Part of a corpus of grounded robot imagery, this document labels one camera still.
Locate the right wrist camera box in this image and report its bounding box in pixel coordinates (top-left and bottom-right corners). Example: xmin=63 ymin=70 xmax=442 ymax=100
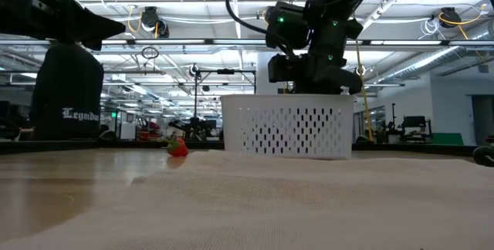
xmin=267 ymin=52 xmax=308 ymax=84

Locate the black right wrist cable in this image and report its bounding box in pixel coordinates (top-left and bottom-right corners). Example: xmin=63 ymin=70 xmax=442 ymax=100
xmin=225 ymin=0 xmax=295 ymax=56

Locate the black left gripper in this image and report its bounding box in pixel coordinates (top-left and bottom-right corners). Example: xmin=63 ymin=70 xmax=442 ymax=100
xmin=0 ymin=0 xmax=127 ymax=51

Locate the yellow hanging cable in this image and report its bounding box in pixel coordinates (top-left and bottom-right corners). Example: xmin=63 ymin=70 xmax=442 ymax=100
xmin=354 ymin=39 xmax=374 ymax=142

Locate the black monitor on stand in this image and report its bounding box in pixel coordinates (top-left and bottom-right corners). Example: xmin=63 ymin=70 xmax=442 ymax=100
xmin=390 ymin=102 xmax=434 ymax=144

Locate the white building column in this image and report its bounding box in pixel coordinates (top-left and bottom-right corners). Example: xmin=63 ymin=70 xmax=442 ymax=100
xmin=255 ymin=51 xmax=289 ymax=96

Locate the black ceiling cable reel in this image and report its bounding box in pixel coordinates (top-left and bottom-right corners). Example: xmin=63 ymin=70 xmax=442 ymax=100
xmin=139 ymin=5 xmax=171 ymax=39
xmin=438 ymin=5 xmax=463 ymax=28

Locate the red strawberry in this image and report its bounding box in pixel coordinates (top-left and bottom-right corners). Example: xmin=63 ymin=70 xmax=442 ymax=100
xmin=165 ymin=133 xmax=190 ymax=158

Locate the person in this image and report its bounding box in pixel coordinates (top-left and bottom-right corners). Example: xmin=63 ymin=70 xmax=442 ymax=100
xmin=29 ymin=42 xmax=105 ymax=142

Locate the white perforated plastic basket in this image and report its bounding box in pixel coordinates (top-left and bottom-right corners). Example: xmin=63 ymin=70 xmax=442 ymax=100
xmin=219 ymin=94 xmax=355 ymax=160

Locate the green board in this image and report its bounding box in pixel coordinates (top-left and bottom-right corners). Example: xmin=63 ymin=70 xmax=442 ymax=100
xmin=431 ymin=132 xmax=465 ymax=146

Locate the black camera rig stand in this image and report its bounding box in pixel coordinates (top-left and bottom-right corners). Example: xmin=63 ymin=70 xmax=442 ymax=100
xmin=191 ymin=62 xmax=258 ymax=141

